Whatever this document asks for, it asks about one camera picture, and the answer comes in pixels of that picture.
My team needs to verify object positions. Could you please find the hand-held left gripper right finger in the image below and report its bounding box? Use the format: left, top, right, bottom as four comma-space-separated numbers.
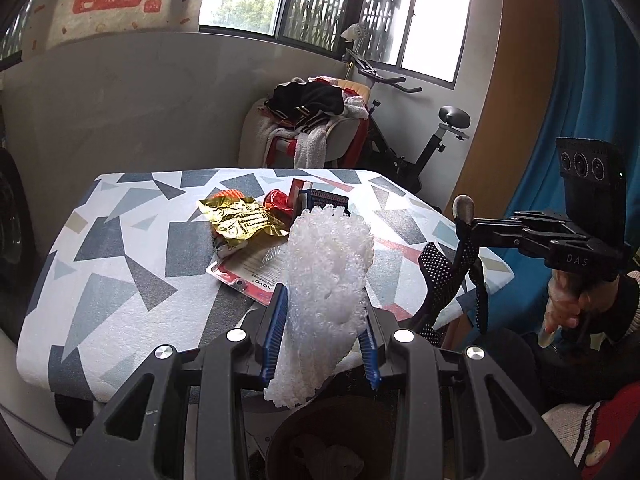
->
358, 305, 581, 480

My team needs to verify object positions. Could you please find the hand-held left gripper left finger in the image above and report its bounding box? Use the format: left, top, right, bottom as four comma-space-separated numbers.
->
56, 287, 290, 480

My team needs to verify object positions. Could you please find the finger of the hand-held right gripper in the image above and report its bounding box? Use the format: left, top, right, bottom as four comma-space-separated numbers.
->
471, 217, 553, 256
510, 210, 581, 238

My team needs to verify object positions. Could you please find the black white-dotted fabric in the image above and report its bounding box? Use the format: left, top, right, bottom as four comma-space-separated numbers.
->
417, 195, 491, 346

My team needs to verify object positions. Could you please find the white bubble wrap sheet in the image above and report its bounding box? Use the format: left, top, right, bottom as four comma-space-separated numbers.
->
263, 206, 374, 409

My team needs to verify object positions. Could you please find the dark round waste bin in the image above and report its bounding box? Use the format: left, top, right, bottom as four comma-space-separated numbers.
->
265, 395, 401, 480

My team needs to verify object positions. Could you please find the person's right forearm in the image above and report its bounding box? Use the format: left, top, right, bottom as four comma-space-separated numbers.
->
585, 270, 640, 356

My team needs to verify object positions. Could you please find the person's right hand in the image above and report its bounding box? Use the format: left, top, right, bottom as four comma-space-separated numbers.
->
540, 272, 588, 348

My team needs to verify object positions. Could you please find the white red-edged packaging card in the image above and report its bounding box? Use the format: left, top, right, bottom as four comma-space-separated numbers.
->
206, 240, 291, 306

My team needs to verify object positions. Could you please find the brown wooden panel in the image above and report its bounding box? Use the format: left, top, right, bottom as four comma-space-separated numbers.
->
450, 25, 566, 241

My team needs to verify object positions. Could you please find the gold foil wrapper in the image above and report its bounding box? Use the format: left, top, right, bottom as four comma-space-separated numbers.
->
198, 195, 291, 256

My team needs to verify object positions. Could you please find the blue curtain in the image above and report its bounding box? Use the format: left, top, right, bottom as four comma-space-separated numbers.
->
500, 0, 640, 256

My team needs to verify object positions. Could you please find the black exercise bike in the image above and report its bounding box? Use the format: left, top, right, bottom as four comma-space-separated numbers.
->
342, 47, 471, 211

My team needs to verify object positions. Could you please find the crushed red drink can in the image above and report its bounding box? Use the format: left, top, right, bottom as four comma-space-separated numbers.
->
263, 189, 296, 216

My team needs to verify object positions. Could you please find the red cardboard box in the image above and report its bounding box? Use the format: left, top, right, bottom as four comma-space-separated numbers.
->
290, 178, 321, 211

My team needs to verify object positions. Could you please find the blue cardboard box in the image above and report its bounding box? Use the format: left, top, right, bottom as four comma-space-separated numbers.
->
302, 189, 351, 218

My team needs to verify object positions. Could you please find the table with geometric patterned cloth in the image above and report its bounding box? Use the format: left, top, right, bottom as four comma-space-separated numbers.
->
15, 167, 516, 403

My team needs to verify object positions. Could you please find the beige chair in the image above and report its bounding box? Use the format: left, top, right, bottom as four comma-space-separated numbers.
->
240, 77, 373, 171

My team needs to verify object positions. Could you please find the white fluffy towel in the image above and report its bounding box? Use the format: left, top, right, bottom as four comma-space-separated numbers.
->
295, 125, 329, 168

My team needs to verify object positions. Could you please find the red white fluffy garment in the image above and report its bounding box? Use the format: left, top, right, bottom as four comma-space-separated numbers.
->
310, 75, 370, 121

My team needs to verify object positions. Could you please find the red white knit jacket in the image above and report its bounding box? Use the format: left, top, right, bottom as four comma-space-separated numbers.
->
542, 382, 640, 480

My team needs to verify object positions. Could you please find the black striped garment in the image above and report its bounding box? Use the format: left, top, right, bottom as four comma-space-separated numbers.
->
264, 80, 347, 128

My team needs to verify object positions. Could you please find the window with lattice grille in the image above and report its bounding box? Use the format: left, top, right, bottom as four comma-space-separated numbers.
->
200, 0, 473, 83

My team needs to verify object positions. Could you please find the printed cloth with red label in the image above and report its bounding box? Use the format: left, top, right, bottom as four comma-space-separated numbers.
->
22, 0, 216, 58

